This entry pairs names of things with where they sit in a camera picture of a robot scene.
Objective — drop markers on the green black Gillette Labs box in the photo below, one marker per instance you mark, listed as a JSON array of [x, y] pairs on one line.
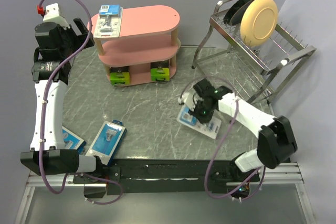
[[160, 71]]

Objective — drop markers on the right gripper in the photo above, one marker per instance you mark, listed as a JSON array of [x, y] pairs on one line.
[[202, 119]]

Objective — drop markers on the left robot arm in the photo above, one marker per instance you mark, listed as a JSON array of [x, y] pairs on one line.
[[50, 76]]

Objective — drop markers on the aluminium rail frame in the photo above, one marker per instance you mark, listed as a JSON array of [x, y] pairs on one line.
[[149, 112]]

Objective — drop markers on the steel dish rack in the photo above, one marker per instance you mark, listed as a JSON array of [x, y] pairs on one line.
[[266, 83]]

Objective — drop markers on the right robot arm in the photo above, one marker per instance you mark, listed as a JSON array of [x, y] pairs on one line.
[[276, 140]]

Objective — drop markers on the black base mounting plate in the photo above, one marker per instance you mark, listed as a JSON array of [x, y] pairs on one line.
[[165, 176]]

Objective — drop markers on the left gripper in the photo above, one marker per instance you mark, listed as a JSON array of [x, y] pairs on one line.
[[80, 40]]

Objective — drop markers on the blue white razor box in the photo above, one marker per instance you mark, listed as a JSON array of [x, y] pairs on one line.
[[73, 141]]

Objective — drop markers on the blue Harry's razor box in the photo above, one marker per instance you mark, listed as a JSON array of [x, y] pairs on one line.
[[107, 141]]

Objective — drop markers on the clear Gillette blister razor pack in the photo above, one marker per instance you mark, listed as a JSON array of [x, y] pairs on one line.
[[210, 129]]

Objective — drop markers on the pink three-tier shelf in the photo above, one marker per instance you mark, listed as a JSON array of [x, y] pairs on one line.
[[148, 34]]

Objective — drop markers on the cream plate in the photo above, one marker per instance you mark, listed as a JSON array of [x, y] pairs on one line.
[[258, 22]]

